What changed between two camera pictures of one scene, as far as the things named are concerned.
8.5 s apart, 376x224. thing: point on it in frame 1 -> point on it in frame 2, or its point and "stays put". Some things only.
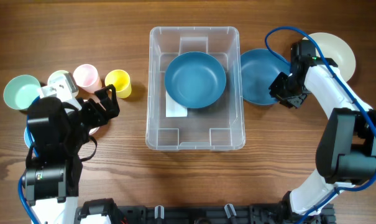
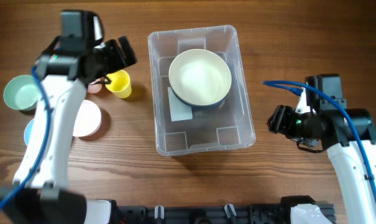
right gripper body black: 289,94 -> 294,124
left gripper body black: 92,114 -> 112,56
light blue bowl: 27,137 stays put
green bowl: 21,91 stays put
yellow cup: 121,81 stays put
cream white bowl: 334,47 -> 199,76
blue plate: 259,69 -> 206,106
